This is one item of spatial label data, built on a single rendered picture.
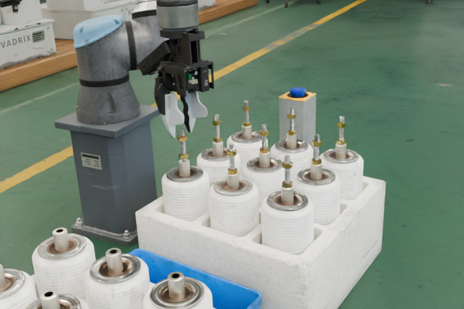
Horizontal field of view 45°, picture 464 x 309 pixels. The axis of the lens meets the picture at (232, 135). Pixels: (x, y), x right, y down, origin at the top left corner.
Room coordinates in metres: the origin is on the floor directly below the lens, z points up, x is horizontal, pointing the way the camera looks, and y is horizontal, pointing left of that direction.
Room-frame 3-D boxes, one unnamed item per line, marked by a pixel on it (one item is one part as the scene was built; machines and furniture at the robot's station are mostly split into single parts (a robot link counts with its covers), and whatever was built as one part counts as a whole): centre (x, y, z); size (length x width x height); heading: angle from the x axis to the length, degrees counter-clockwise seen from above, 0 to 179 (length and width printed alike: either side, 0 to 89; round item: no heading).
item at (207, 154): (1.14, 0.03, 0.25); 0.08 x 0.08 x 0.01
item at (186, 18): (1.04, 0.09, 0.57); 0.08 x 0.08 x 0.05
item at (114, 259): (0.72, 0.18, 0.26); 0.02 x 0.02 x 0.03
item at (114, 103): (1.31, 0.30, 0.35); 0.15 x 0.15 x 0.10
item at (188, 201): (1.05, 0.10, 0.16); 0.10 x 0.10 x 0.18
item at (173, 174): (1.05, 0.10, 0.25); 0.08 x 0.08 x 0.01
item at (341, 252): (1.08, -0.07, 0.09); 0.39 x 0.39 x 0.18; 55
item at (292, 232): (0.91, -0.10, 0.16); 0.10 x 0.10 x 0.18
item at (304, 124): (1.36, -0.17, 0.16); 0.07 x 0.07 x 0.31; 55
